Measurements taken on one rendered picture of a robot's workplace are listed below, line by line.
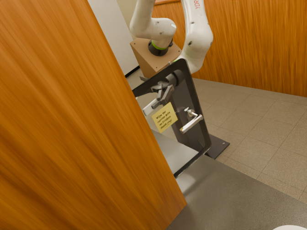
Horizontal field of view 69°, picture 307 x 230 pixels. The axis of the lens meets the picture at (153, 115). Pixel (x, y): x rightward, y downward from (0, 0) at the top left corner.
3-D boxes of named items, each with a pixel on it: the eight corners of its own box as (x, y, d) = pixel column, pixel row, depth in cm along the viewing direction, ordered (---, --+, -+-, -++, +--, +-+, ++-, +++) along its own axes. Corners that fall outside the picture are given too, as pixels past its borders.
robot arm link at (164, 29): (147, 32, 157) (153, 13, 139) (168, 35, 160) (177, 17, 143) (147, 48, 153) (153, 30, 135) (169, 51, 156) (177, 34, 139)
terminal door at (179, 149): (151, 197, 80) (97, 112, 58) (211, 146, 89) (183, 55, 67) (153, 198, 80) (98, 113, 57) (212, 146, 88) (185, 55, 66)
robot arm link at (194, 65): (203, 69, 106) (186, 55, 108) (213, 50, 95) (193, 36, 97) (185, 86, 100) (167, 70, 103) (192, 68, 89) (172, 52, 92)
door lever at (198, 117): (173, 129, 74) (171, 124, 72) (194, 113, 77) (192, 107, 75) (184, 136, 70) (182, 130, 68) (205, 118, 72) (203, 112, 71)
